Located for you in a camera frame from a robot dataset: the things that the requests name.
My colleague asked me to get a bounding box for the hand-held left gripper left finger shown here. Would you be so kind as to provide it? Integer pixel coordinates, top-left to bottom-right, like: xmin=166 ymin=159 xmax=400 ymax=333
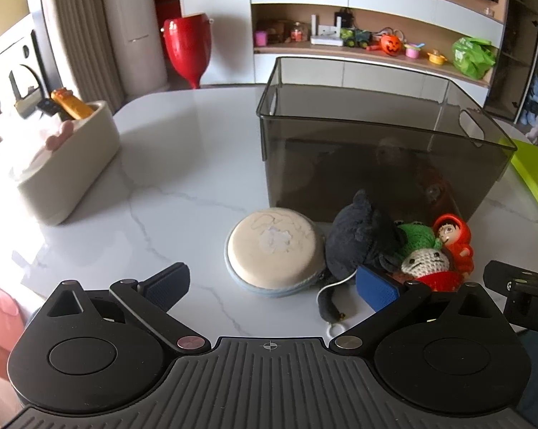
xmin=41 ymin=263 xmax=211 ymax=354

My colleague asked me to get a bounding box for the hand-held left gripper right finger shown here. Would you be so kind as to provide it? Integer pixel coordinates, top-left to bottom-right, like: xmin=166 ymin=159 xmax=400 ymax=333
xmin=329 ymin=265 xmax=498 ymax=358

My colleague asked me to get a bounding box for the black plush toy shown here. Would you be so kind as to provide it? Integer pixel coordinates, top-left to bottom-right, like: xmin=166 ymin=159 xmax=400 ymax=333
xmin=316 ymin=189 xmax=406 ymax=322

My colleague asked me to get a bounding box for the green crochet radish doll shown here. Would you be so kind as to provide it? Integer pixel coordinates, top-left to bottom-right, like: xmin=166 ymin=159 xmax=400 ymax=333
xmin=392 ymin=220 xmax=464 ymax=293

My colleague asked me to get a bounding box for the red hooded figurine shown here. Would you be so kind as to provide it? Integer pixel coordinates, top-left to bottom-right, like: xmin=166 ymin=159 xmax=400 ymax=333
xmin=431 ymin=213 xmax=475 ymax=278

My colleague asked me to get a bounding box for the round cream pouch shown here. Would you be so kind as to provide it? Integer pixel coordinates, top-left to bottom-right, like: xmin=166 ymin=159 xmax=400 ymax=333
xmin=224 ymin=208 xmax=328 ymax=296

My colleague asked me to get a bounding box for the lime green plastic lid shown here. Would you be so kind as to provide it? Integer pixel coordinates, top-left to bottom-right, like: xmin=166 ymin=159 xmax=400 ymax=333
xmin=499 ymin=138 xmax=538 ymax=220

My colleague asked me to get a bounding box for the grey translucent storage bin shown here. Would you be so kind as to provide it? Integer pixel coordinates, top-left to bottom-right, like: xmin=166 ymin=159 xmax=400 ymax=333
xmin=256 ymin=56 xmax=518 ymax=224

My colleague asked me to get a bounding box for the white marble desktop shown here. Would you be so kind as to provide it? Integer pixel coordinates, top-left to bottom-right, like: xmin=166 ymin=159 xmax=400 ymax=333
xmin=0 ymin=85 xmax=538 ymax=367

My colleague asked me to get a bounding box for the cream organizer box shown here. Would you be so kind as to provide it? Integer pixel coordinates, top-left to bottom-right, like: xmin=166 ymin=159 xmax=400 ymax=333
xmin=16 ymin=100 xmax=121 ymax=226

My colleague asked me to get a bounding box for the pink cloth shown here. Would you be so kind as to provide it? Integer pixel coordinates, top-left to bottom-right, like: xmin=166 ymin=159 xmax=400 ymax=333
xmin=0 ymin=277 xmax=21 ymax=376

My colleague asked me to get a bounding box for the pink plush ornament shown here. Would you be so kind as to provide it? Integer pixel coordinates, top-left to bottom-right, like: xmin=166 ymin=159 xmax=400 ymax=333
xmin=45 ymin=120 xmax=75 ymax=152

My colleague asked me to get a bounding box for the orange bottle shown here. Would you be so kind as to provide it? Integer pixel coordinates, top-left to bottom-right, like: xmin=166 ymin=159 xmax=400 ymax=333
xmin=51 ymin=88 xmax=95 ymax=120

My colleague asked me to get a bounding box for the blue plush toy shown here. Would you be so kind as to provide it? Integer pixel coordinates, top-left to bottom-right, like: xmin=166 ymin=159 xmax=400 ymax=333
xmin=522 ymin=65 xmax=538 ymax=123

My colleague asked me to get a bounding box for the black remote control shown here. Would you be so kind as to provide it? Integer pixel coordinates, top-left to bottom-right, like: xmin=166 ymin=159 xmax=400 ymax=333
xmin=36 ymin=98 xmax=73 ymax=121

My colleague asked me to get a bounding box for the orange pumpkin toy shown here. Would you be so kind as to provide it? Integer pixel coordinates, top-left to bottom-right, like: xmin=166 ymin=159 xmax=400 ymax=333
xmin=380 ymin=33 xmax=403 ymax=56

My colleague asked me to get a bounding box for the red goblet-shaped vase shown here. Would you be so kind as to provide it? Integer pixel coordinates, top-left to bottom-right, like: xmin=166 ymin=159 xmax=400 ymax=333
xmin=162 ymin=13 xmax=214 ymax=90

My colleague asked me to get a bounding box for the green plastic bag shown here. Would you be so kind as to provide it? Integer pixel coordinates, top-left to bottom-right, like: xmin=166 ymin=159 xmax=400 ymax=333
xmin=451 ymin=37 xmax=497 ymax=80

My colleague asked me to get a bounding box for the green toy truck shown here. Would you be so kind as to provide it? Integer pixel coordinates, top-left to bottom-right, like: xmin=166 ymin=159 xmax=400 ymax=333
xmin=341 ymin=27 xmax=372 ymax=48

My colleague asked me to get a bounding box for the grey side shelf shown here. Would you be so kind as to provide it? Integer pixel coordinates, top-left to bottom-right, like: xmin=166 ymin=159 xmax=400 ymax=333
xmin=484 ymin=0 xmax=538 ymax=121

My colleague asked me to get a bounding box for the white router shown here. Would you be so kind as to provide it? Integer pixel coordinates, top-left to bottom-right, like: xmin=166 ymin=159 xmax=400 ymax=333
xmin=310 ymin=14 xmax=344 ymax=46

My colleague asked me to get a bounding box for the beige curtain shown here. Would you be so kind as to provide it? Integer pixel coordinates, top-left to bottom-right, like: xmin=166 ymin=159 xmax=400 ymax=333
xmin=50 ymin=0 xmax=127 ymax=112

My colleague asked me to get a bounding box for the white column air conditioner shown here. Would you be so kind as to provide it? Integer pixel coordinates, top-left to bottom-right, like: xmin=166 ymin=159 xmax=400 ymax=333
xmin=97 ymin=0 xmax=169 ymax=94

